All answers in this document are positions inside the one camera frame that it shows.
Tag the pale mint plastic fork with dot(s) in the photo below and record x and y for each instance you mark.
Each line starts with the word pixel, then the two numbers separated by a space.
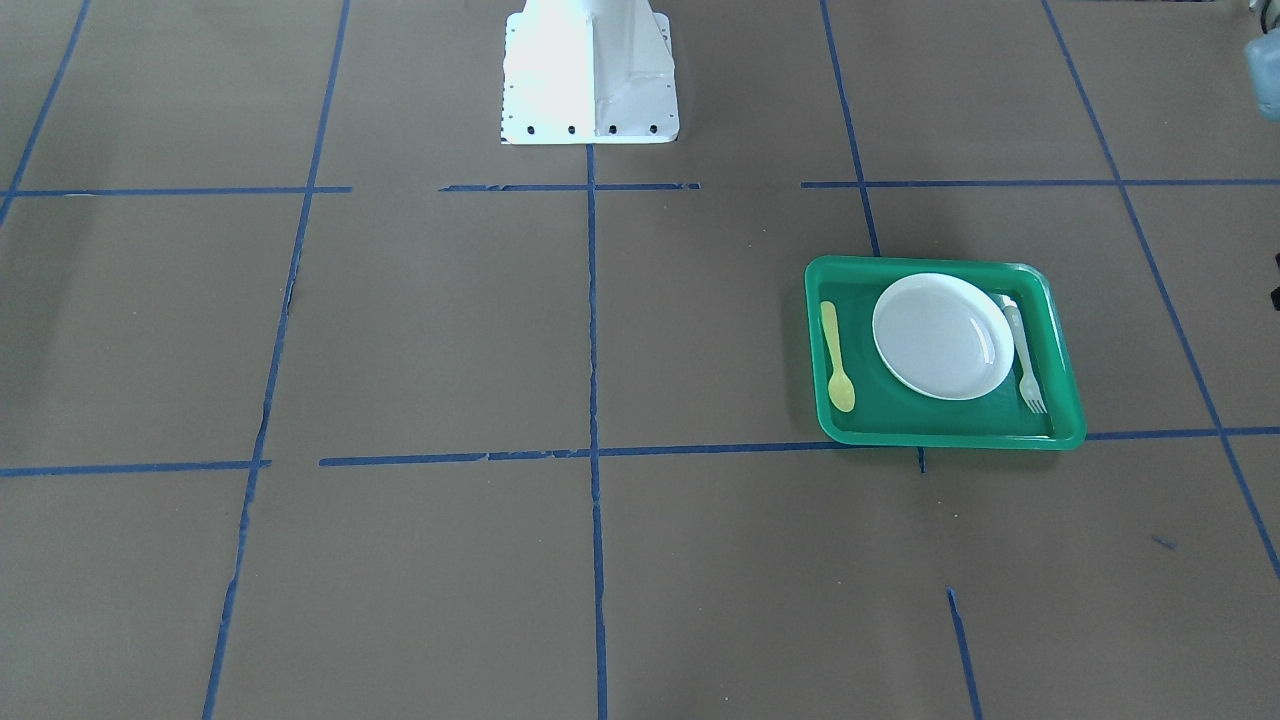
pixel 1029 388

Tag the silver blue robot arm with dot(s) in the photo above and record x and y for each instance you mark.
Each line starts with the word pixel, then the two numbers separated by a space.
pixel 1261 56

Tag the yellow plastic spoon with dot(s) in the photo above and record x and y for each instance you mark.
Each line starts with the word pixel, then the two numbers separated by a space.
pixel 840 389

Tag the green plastic tray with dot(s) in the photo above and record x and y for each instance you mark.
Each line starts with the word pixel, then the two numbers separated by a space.
pixel 889 414

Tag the white round plate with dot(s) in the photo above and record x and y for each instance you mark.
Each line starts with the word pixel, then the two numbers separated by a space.
pixel 942 337

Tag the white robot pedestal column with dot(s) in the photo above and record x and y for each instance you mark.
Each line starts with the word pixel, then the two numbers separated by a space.
pixel 580 72

